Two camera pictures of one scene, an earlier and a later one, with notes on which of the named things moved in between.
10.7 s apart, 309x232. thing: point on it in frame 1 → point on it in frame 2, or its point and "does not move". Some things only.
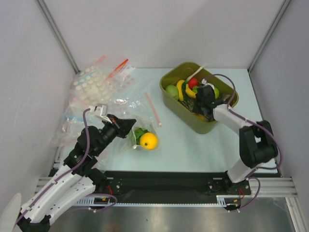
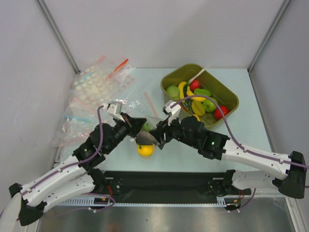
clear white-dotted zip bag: x=145 y=136 → x=133 y=108
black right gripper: x=203 y=97 → x=164 y=130
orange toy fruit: x=148 y=140 → x=145 y=150
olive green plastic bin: x=179 y=82 does not move
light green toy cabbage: x=172 y=91 does not move
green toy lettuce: x=138 y=132 → x=146 y=127
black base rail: x=134 y=187 does not move
